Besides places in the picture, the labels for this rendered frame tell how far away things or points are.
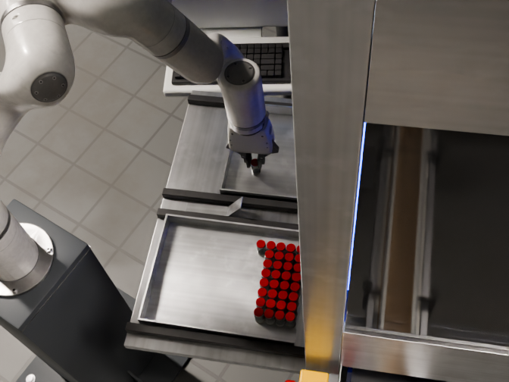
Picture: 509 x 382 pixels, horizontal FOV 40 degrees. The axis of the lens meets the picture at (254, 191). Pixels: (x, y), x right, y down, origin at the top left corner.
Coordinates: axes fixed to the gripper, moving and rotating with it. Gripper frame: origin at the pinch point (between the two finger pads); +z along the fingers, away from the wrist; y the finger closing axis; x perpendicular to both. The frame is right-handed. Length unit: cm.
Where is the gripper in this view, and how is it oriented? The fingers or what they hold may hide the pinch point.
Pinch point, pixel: (254, 158)
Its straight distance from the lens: 164.3
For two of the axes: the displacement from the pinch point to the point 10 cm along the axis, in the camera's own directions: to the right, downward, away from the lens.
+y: -9.8, -0.9, 1.6
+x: -1.6, 8.6, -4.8
